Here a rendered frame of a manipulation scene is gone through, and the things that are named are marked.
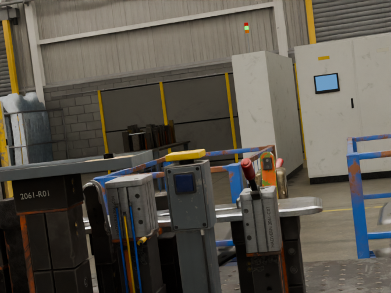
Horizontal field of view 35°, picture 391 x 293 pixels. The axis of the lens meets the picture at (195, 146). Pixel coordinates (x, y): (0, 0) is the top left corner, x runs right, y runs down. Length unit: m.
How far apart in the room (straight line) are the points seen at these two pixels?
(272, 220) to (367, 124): 7.92
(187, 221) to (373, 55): 8.13
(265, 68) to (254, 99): 0.47
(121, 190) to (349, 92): 7.95
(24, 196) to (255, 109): 8.13
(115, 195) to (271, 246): 0.32
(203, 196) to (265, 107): 8.11
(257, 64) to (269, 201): 8.00
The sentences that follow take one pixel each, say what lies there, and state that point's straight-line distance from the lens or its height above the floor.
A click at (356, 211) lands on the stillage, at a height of 0.68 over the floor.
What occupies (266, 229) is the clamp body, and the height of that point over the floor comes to 0.99.
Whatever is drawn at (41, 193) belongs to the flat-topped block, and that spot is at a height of 1.12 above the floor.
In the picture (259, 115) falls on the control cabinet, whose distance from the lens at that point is 9.16.
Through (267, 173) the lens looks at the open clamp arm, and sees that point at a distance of 1.53.
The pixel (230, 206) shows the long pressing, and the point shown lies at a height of 1.00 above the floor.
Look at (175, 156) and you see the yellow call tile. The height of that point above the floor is 1.16.
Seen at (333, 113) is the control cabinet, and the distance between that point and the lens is 9.09.
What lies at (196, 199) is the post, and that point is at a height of 1.08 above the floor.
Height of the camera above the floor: 1.22
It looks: 3 degrees down
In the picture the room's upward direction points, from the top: 7 degrees counter-clockwise
